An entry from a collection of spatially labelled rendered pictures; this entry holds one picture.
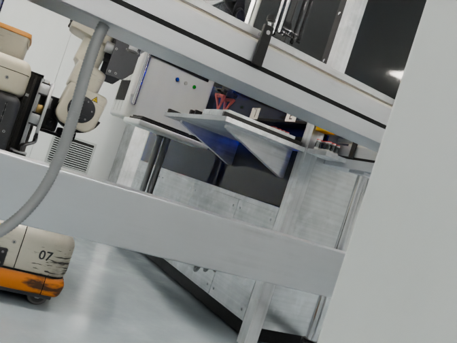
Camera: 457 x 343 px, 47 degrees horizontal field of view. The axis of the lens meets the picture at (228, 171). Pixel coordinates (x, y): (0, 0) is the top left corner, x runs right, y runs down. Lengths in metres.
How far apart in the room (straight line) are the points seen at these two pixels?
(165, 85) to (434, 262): 2.54
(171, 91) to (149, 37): 1.98
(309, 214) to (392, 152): 1.65
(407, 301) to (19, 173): 0.72
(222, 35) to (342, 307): 0.65
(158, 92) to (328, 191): 1.18
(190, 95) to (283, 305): 1.37
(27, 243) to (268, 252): 0.97
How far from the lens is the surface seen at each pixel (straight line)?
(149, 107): 2.98
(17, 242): 1.95
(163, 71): 3.01
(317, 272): 1.35
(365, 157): 2.13
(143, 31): 1.06
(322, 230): 2.37
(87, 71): 1.05
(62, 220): 1.06
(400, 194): 0.65
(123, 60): 2.13
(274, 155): 2.28
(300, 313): 2.42
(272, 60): 1.18
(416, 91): 0.69
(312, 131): 2.26
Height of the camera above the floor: 0.62
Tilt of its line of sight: 2 degrees up
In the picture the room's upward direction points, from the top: 18 degrees clockwise
